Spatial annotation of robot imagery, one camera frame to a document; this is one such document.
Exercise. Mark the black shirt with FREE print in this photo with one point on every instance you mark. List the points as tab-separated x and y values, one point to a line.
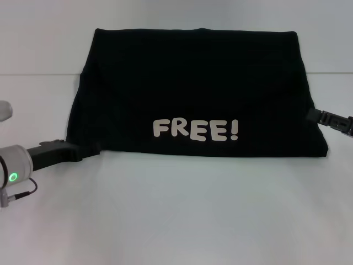
193	82

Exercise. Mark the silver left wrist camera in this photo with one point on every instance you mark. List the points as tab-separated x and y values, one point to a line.
5	111

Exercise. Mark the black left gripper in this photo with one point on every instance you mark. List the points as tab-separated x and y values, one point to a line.
52	156

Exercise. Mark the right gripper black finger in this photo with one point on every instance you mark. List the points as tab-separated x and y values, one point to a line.
313	114

